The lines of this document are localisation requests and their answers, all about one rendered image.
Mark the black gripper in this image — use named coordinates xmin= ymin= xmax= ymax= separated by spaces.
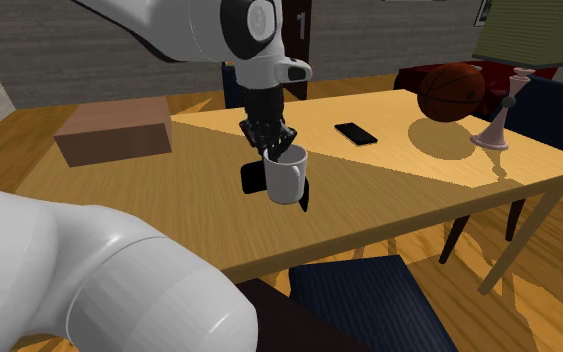
xmin=238 ymin=86 xmax=298 ymax=162

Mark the white mug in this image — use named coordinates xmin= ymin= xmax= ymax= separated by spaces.
xmin=262 ymin=144 xmax=309 ymax=206

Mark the black phone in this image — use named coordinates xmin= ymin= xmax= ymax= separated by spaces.
xmin=333 ymin=122 xmax=379 ymax=147

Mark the dark brown door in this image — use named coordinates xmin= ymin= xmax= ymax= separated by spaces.
xmin=279 ymin=0 xmax=314 ymax=102

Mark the light wooden table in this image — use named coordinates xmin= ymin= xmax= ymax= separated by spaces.
xmin=15 ymin=89 xmax=563 ymax=297

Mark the dark red cabinet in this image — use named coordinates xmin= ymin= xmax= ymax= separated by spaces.
xmin=393 ymin=61 xmax=561 ymax=119

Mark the brown box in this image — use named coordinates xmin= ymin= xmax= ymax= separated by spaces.
xmin=53 ymin=95 xmax=174 ymax=169

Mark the orange basketball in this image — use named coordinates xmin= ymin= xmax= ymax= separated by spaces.
xmin=416 ymin=61 xmax=487 ymax=124

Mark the dark blue chair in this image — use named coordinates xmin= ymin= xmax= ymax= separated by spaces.
xmin=438 ymin=72 xmax=563 ymax=265
xmin=288 ymin=254 xmax=461 ymax=352

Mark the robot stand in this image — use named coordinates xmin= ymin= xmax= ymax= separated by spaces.
xmin=234 ymin=276 xmax=376 ymax=352

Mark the pink lamp with green shade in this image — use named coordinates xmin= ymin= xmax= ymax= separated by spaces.
xmin=469 ymin=0 xmax=563 ymax=151

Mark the framed wall picture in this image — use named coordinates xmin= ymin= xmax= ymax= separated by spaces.
xmin=472 ymin=0 xmax=495 ymax=28

